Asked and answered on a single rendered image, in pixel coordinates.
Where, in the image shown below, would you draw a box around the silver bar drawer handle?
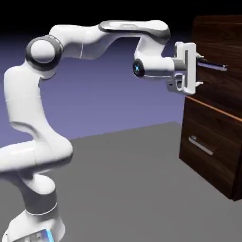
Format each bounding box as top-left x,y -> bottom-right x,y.
188,135 -> 216,156
196,56 -> 228,72

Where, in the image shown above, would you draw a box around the dark wood cabinet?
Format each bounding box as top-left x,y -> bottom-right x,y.
179,15 -> 242,202

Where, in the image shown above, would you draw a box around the dark wood drawer front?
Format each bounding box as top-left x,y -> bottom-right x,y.
186,24 -> 242,120
179,96 -> 242,199

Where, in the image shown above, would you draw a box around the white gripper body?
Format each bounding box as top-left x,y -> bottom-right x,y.
174,42 -> 198,95

